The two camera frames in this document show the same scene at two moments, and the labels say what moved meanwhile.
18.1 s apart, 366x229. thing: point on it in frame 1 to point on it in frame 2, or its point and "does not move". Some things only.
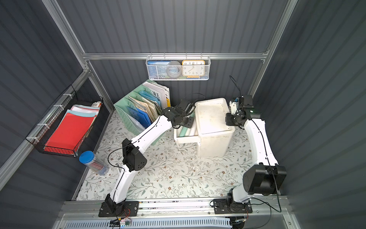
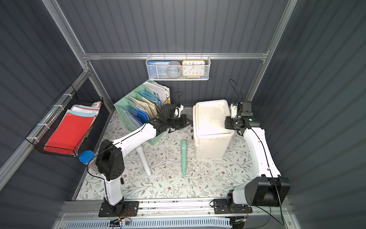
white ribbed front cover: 188,223 does not move
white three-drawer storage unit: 215,138 does not move
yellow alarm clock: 193,68 does not move
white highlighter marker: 188,130 to 141,151
